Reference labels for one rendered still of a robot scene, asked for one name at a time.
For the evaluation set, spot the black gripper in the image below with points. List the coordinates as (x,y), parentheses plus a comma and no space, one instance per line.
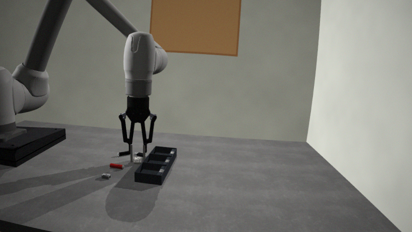
(137,111)

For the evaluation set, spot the red battery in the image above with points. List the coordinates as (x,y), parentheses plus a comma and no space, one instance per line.
(117,166)

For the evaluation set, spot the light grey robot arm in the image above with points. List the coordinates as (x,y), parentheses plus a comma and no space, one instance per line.
(27,89)

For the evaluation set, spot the black rack of bins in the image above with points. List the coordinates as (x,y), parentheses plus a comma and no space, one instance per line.
(155,167)

